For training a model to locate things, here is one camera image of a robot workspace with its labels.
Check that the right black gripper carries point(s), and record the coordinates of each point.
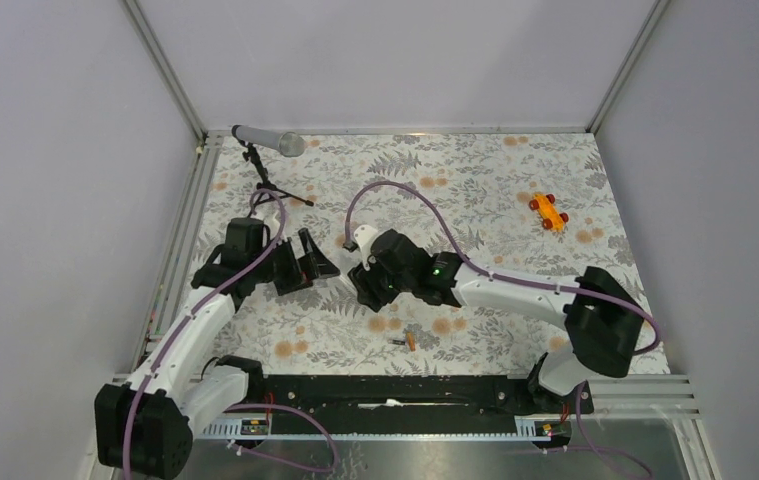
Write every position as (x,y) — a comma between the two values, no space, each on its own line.
(368,290)

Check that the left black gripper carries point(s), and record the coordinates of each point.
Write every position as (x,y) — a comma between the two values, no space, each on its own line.
(300,275)

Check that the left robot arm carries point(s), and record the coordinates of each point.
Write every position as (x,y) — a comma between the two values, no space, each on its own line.
(147,424)

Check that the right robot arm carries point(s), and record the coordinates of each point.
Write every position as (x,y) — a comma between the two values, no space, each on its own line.
(602,321)

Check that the grey microphone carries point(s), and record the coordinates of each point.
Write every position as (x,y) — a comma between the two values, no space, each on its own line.
(287,144)

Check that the floral patterned mat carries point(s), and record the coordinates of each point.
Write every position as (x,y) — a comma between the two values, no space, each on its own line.
(470,190)

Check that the orange toy car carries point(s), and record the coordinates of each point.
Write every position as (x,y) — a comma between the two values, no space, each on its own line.
(552,219)

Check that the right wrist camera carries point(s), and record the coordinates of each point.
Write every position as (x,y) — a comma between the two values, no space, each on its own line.
(361,241)

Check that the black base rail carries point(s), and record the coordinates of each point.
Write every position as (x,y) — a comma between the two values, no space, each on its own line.
(407,405)

